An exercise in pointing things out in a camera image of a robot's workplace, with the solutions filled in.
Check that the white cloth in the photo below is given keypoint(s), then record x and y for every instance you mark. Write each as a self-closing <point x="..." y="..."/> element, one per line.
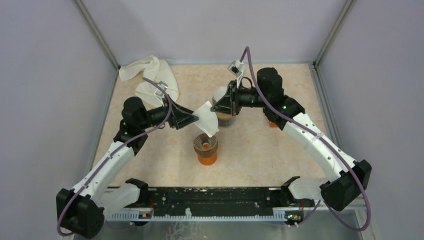
<point x="156" y="70"/>

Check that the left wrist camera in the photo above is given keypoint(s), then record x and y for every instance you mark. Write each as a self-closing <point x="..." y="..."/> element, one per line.
<point x="161" y="89"/>

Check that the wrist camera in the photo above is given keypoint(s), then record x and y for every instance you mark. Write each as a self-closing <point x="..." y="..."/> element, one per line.
<point x="237" y="68"/>
<point x="161" y="89"/>

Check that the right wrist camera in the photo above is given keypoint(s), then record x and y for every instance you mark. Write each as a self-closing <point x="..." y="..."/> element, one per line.
<point x="237" y="68"/>

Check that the orange coffee filter box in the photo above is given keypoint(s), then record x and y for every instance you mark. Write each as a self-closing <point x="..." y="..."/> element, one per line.
<point x="272" y="124"/>

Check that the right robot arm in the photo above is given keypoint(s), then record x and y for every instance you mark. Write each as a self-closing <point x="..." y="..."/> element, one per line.
<point x="345" y="177"/>

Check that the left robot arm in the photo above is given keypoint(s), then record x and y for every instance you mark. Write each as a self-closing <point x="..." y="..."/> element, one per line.
<point x="84" y="209"/>

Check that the white paper coffee filter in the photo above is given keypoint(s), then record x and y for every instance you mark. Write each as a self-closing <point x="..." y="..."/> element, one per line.
<point x="218" y="94"/>

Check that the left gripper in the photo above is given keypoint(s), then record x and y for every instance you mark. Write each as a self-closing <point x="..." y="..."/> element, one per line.
<point x="182" y="117"/>

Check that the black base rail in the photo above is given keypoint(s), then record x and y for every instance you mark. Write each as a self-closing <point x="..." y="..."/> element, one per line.
<point x="215" y="201"/>

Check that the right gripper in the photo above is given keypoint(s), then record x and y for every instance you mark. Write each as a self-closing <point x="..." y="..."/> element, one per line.
<point x="229" y="103"/>

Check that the orange glass flask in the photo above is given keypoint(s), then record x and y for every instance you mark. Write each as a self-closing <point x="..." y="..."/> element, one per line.
<point x="207" y="161"/>

